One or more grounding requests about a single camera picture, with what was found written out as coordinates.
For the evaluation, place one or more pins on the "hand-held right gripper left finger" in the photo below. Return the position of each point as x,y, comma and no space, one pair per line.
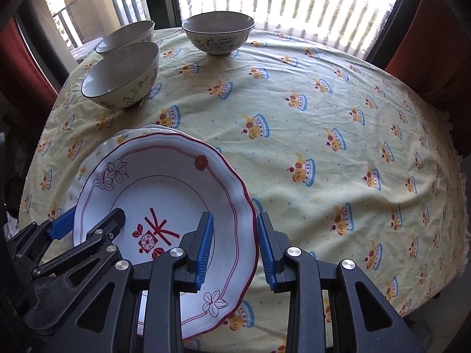
206,250

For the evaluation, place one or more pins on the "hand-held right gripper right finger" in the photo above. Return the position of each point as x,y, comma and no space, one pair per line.
266,253

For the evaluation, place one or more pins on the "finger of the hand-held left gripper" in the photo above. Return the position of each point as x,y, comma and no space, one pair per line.
60,225
108,222

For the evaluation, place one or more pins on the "white plate with red print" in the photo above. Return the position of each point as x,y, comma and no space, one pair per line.
158,191

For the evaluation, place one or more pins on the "scalloped plate with yellow flowers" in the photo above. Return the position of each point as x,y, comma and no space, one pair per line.
119,139

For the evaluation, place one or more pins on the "white floral print bowl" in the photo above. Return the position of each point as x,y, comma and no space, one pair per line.
117,77
125,35

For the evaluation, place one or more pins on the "white bowl with printed band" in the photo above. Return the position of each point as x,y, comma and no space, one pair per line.
217,31

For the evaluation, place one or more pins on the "yellow printed tablecloth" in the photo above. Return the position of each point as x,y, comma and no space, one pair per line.
294,117

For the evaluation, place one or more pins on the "red curtain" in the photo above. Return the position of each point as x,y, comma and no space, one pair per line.
434,44
22,70

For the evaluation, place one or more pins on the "white plastic stool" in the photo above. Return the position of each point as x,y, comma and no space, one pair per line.
82,51

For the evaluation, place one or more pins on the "dark window frame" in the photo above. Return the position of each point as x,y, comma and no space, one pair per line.
162,0

